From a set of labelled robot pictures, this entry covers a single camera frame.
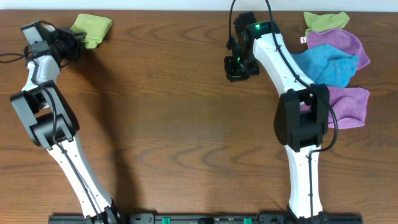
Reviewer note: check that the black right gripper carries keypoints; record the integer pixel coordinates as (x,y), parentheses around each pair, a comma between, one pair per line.
(237,71)

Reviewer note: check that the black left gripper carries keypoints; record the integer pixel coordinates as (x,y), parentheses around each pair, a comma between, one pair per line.
(74,43)

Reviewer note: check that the light green cloth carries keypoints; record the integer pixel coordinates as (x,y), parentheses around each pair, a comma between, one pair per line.
(95,28)

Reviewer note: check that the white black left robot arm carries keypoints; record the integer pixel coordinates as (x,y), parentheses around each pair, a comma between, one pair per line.
(51,123)

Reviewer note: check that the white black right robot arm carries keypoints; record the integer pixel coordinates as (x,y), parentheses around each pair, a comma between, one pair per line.
(301,118)

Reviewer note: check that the blue cloth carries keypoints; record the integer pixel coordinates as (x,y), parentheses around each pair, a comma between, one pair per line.
(325,64)

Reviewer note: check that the small green cloth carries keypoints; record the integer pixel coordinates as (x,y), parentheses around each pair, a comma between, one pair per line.
(321,23)

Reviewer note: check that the upper purple cloth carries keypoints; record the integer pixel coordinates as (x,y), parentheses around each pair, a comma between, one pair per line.
(340,39)

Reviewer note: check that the purple cloth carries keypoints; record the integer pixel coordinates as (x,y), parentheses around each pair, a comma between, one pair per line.
(340,39)
(350,106)

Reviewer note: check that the lower purple cloth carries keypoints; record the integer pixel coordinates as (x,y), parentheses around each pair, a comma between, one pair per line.
(350,106)

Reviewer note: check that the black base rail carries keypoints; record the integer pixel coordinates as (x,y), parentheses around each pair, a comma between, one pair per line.
(262,218)

